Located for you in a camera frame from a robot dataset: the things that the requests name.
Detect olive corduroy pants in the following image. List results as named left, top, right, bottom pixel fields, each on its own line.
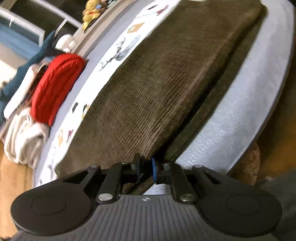
left=55, top=0, right=270, bottom=195

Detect grey printed bed sheet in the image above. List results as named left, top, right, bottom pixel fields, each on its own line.
left=32, top=0, right=292, bottom=195

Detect white plush toy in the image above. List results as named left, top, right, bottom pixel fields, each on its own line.
left=55, top=34, right=76, bottom=53

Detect blue shark plush toy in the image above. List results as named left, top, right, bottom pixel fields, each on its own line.
left=0, top=30, right=61, bottom=102

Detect brown fuzzy object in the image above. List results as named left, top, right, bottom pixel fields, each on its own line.
left=229, top=141, right=261, bottom=186

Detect white folded blanket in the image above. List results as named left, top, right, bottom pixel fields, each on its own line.
left=5, top=67, right=36, bottom=116

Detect cream folded blanket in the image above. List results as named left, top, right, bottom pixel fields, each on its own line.
left=2, top=108, right=50, bottom=165

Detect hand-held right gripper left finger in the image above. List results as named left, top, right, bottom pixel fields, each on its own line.
left=58, top=152, right=144, bottom=205

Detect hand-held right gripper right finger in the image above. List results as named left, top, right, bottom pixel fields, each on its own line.
left=151, top=158, right=234, bottom=205

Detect red folded quilt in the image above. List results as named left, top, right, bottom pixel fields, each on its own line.
left=31, top=53, right=86, bottom=127

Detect blue curtain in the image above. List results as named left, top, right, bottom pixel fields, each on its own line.
left=0, top=23, right=40, bottom=54

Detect yellow plush toy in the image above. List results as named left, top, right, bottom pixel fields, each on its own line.
left=82, top=0, right=102, bottom=23

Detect window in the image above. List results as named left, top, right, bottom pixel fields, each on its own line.
left=0, top=0, right=84, bottom=48

